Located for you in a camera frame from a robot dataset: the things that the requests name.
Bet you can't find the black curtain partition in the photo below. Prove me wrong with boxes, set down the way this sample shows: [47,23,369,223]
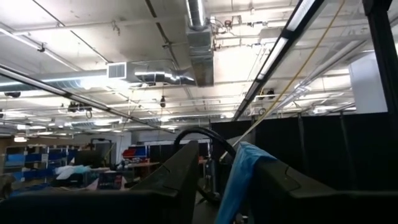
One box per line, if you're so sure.
[211,111,398,191]

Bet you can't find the blue storage shelves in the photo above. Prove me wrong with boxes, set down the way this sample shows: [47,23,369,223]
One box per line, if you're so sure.
[4,146,78,186]

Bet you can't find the silver ventilation duct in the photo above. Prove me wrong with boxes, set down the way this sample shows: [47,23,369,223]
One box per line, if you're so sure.
[107,0,215,88]

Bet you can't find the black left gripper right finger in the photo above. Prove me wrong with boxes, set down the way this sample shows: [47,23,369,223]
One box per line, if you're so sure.
[248,159,398,224]

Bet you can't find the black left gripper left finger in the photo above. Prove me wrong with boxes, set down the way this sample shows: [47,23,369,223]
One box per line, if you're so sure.
[0,140,200,224]

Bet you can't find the white building column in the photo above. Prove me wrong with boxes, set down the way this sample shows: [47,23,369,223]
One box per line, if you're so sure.
[348,52,389,114]

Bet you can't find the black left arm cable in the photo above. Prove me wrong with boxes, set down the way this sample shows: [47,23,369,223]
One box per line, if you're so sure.
[173,126,238,205]

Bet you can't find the black rig frame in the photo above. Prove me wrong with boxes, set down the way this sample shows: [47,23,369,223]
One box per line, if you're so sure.
[0,0,398,134]

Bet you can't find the blue plastic trash bag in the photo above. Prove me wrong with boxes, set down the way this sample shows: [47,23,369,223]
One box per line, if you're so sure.
[214,141,278,224]

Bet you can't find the yellow hanging cord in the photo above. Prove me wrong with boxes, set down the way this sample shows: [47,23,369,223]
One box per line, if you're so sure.
[219,0,346,162]

